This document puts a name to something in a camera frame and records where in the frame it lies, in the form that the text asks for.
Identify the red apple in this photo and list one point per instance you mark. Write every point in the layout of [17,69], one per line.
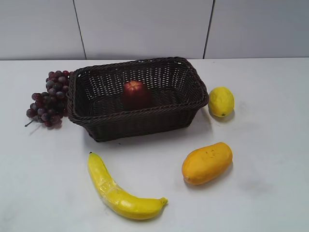
[136,96]

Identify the yellow lemon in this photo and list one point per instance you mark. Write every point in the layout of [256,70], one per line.
[221,102]

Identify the yellow banana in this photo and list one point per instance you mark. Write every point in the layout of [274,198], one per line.
[117,199]

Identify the purple grape bunch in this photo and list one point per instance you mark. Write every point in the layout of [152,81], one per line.
[49,107]

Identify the orange mango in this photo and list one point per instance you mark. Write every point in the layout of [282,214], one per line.
[206,163]

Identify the dark brown wicker basket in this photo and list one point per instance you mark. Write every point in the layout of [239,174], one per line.
[95,97]

